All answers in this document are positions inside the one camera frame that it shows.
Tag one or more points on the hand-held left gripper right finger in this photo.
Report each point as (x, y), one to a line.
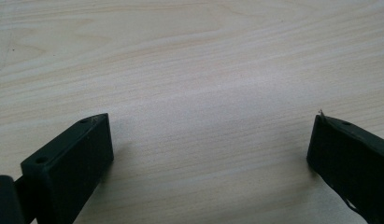
(351, 158)

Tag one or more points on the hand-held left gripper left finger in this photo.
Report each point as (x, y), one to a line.
(71, 161)

